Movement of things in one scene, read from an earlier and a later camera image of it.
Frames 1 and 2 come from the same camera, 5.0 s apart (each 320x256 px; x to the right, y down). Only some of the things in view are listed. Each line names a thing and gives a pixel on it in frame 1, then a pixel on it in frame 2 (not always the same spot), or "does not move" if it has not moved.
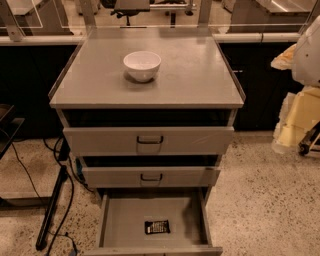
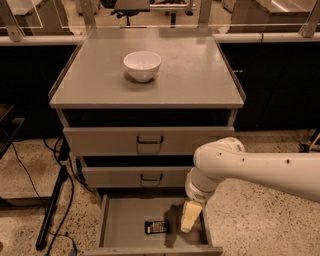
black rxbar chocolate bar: [156, 227] does not move
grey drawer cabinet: [154, 149] does not move
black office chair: [126, 8] does not move
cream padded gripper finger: [300, 111] -> [190, 212]
